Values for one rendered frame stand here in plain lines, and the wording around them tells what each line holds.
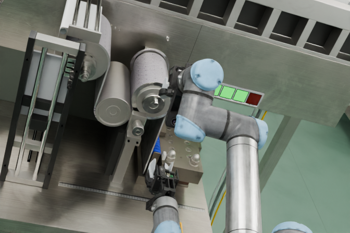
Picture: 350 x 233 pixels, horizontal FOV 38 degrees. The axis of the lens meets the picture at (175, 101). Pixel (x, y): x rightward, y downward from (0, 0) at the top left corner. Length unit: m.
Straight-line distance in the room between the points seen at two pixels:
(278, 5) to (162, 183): 0.84
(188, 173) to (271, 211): 1.84
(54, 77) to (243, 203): 0.75
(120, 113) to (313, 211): 2.39
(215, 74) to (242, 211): 0.33
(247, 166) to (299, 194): 2.84
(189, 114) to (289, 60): 1.00
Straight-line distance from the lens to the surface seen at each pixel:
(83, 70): 1.58
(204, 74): 1.19
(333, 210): 4.03
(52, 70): 1.57
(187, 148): 1.98
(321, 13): 2.08
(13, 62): 2.07
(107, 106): 1.74
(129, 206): 1.83
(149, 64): 1.83
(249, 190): 1.11
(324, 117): 2.33
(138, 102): 1.72
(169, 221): 1.46
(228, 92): 2.13
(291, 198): 3.88
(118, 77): 1.84
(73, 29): 1.58
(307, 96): 2.24
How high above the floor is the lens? 2.12
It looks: 29 degrees down
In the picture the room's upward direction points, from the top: 21 degrees clockwise
